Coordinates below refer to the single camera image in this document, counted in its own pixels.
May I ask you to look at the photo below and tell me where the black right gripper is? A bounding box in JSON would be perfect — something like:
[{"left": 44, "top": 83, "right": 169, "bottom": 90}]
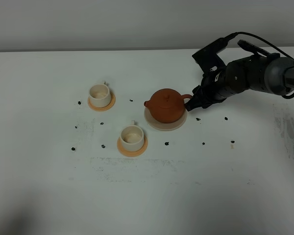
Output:
[{"left": 185, "top": 70, "right": 229, "bottom": 112}]

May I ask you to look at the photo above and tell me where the brown clay teapot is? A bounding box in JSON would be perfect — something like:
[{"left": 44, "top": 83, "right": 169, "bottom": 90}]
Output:
[{"left": 144, "top": 89, "right": 192, "bottom": 123}]

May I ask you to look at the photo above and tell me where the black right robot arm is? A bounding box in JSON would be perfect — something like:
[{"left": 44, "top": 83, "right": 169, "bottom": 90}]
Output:
[{"left": 185, "top": 38, "right": 294, "bottom": 111}]

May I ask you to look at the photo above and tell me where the beige teapot saucer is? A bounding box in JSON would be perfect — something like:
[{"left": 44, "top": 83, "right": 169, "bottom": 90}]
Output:
[{"left": 144, "top": 107, "right": 188, "bottom": 132}]

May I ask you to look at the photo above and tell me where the near white teacup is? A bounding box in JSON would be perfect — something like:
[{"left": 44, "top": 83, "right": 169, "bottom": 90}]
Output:
[{"left": 120, "top": 120, "right": 145, "bottom": 143}]

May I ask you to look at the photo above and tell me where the white teacup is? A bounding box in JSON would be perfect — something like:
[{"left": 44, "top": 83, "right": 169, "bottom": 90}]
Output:
[
  {"left": 120, "top": 120, "right": 145, "bottom": 143},
  {"left": 89, "top": 81, "right": 110, "bottom": 98}
]

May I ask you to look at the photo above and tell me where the far orange coaster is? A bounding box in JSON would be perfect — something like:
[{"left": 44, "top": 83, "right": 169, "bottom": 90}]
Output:
[{"left": 88, "top": 92, "right": 116, "bottom": 112}]

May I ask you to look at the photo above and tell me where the orange coaster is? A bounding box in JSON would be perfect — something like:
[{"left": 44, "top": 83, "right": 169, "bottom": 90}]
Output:
[
  {"left": 117, "top": 137, "right": 148, "bottom": 157},
  {"left": 88, "top": 92, "right": 116, "bottom": 112}
]

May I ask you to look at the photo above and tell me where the near orange coaster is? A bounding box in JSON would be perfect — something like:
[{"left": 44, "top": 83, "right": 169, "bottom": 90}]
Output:
[{"left": 117, "top": 137, "right": 148, "bottom": 157}]

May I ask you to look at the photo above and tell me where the far white teacup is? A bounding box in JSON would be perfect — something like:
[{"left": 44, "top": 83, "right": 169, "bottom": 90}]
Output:
[{"left": 89, "top": 81, "right": 110, "bottom": 98}]

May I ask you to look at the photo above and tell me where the silver depth camera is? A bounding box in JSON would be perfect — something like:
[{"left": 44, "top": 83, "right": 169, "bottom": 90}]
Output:
[{"left": 192, "top": 38, "right": 228, "bottom": 73}]

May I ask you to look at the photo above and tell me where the black camera cable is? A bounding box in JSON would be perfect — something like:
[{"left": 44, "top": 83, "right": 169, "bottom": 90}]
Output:
[{"left": 224, "top": 31, "right": 294, "bottom": 65}]

